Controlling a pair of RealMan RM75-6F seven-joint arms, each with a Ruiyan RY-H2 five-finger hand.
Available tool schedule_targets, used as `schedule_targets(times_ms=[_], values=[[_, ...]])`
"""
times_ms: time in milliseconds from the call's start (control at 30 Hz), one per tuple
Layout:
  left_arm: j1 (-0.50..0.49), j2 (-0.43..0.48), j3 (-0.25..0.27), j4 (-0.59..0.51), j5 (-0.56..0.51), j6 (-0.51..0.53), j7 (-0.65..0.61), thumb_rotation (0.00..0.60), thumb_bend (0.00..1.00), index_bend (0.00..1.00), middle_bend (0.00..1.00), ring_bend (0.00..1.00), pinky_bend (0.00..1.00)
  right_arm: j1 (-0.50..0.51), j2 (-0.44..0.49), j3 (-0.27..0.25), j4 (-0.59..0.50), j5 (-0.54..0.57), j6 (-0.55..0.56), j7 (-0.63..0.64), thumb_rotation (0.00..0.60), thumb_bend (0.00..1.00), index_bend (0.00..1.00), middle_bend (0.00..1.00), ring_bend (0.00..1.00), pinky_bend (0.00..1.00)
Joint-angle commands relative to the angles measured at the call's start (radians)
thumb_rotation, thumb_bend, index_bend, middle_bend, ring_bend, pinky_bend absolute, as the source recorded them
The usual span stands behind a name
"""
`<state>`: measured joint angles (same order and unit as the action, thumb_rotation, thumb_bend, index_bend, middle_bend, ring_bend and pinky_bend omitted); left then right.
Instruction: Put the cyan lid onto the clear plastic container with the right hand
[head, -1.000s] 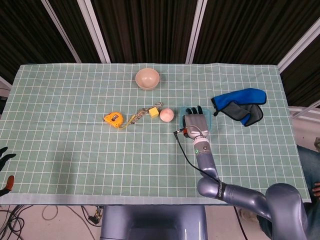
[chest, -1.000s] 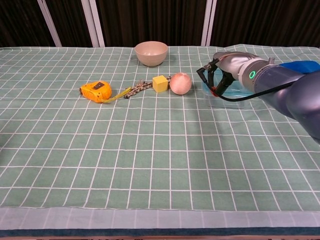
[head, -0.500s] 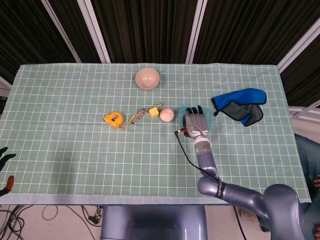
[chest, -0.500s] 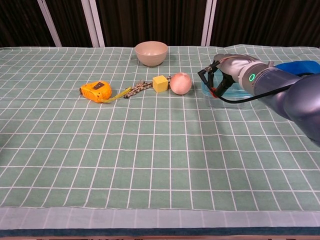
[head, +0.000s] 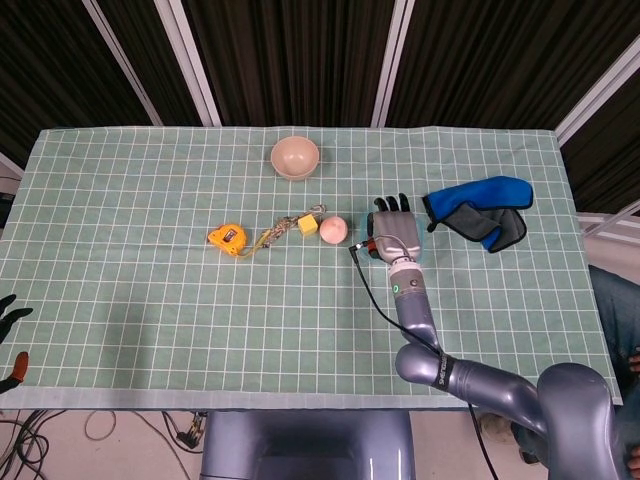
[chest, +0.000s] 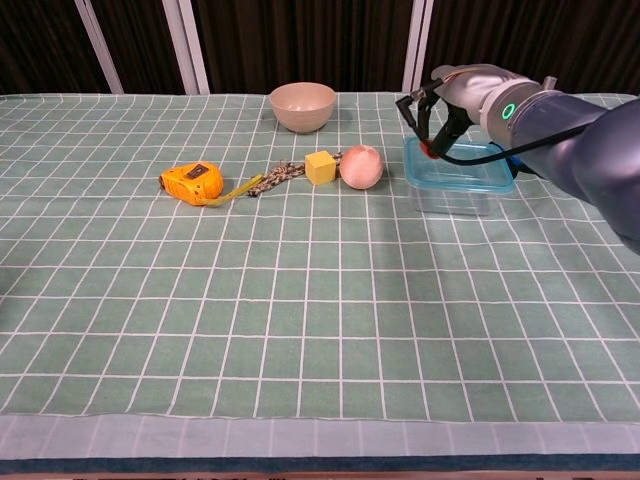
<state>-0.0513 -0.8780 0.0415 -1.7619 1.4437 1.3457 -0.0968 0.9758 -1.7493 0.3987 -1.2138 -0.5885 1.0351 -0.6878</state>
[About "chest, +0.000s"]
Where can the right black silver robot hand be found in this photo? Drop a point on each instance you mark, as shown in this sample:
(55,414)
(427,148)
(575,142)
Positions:
(470,87)

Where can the blue transparent container lid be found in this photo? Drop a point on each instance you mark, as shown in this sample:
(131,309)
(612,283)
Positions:
(460,175)

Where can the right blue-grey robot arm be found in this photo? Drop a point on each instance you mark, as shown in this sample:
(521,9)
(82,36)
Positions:
(590,150)

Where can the clear plastic container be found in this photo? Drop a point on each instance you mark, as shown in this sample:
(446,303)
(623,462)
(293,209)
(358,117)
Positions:
(450,205)

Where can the pink peach ball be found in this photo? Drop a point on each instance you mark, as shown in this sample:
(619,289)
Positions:
(361,167)

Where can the beige bowl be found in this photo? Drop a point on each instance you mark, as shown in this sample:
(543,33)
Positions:
(302,107)

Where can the yellow cube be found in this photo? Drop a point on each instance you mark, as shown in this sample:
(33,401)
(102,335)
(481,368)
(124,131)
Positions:
(320,169)

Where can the dark pleated curtain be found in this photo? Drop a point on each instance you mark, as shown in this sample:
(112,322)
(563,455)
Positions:
(300,45)

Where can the orange tape measure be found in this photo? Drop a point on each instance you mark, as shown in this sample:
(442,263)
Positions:
(192,184)

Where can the green checked tablecloth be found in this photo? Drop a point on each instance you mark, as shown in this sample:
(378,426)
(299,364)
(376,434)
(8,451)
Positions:
(200,300)

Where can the white metal frame post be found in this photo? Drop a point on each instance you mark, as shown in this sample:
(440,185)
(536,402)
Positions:
(100,50)
(417,50)
(187,50)

